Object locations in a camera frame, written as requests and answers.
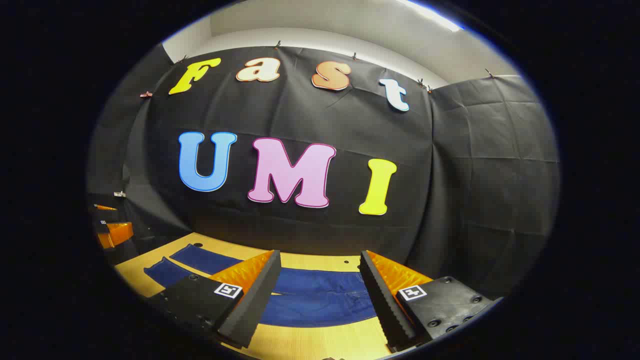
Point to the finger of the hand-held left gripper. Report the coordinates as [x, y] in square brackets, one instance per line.
[117, 234]
[105, 207]

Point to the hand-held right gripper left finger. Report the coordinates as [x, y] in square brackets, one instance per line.
[255, 305]

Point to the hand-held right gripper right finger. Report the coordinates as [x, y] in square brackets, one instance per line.
[385, 305]

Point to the blue jeans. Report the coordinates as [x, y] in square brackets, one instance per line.
[320, 300]

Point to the black backdrop cloth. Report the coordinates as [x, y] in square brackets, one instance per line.
[350, 125]

